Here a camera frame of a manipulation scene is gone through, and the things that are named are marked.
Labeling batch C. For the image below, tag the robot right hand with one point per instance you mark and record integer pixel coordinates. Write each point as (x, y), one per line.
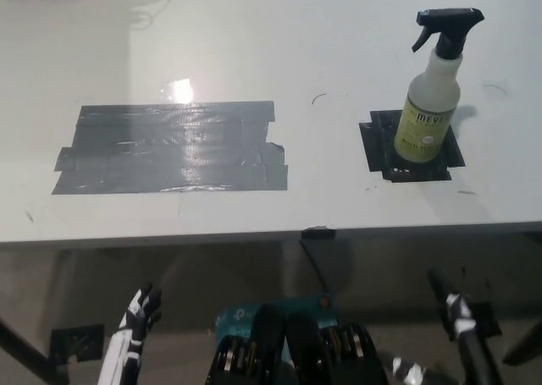
(459, 317)

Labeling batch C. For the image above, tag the spray bottle yellow-green label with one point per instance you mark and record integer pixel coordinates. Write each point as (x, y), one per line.
(427, 101)

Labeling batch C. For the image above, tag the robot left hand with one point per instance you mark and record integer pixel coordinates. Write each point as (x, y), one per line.
(129, 342)

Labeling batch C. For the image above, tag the teal router box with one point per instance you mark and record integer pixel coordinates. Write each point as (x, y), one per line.
(237, 317)

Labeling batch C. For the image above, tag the black ribbed robot torso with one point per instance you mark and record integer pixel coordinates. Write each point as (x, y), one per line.
(305, 351)

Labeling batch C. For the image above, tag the black tape square mark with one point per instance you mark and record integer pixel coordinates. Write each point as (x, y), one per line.
(454, 152)

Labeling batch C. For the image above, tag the grey duct tape patch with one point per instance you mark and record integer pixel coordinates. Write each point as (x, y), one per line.
(173, 148)

